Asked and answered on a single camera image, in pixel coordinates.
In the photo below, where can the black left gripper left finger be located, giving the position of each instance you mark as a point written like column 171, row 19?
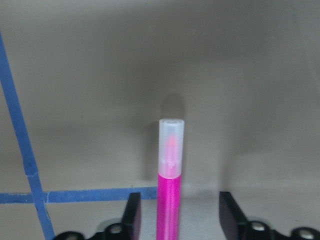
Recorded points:
column 131, row 218

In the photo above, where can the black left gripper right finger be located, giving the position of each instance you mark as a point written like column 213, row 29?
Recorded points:
column 232, row 220

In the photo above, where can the pink highlighter pen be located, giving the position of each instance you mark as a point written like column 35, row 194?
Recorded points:
column 170, row 158

